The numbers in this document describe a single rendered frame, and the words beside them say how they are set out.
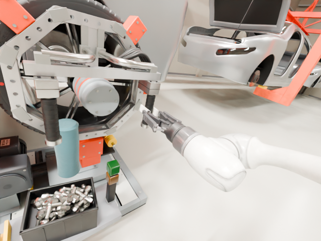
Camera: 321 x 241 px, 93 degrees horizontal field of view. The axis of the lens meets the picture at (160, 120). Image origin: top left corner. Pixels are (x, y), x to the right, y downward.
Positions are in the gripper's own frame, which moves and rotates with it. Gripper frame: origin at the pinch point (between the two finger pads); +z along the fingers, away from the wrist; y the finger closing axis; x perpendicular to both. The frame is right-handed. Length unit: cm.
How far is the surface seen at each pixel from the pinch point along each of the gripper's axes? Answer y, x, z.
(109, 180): -19.0, -22.7, -9.4
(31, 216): -42, -30, -6
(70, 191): -31.3, -26.5, -5.2
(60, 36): -20, 16, 77
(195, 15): 458, 138, 430
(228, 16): 310, 104, 190
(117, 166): -16.4, -16.8, -9.3
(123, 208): -1, -75, 5
